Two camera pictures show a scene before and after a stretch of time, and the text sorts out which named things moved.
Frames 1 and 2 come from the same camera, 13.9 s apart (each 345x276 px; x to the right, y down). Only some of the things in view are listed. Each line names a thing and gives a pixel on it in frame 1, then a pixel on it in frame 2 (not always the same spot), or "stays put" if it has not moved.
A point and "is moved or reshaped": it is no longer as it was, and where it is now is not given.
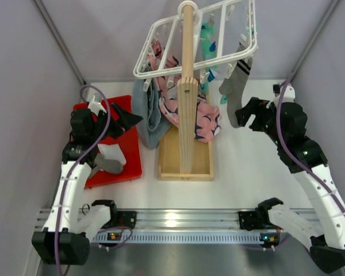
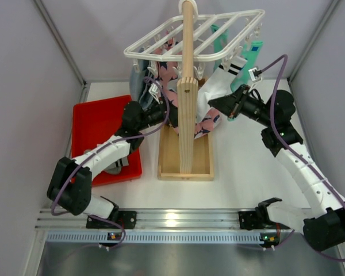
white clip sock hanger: (222, 33) is moved or reshaped
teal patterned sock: (208, 49) → (220, 43)
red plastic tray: (103, 126) stays put
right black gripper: (255, 115) → (238, 102)
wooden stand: (181, 157) stays put
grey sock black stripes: (234, 87) → (116, 168)
